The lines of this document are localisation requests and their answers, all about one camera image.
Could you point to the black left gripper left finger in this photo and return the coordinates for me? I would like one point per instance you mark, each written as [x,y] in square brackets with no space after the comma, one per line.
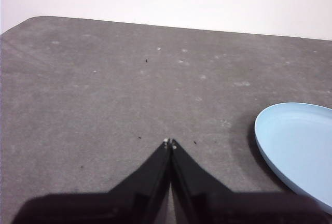
[129,203]

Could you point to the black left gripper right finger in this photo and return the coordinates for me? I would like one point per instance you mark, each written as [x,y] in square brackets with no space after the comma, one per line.
[207,203]

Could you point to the light blue round plate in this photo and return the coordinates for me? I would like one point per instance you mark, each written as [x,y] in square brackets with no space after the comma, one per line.
[298,143]

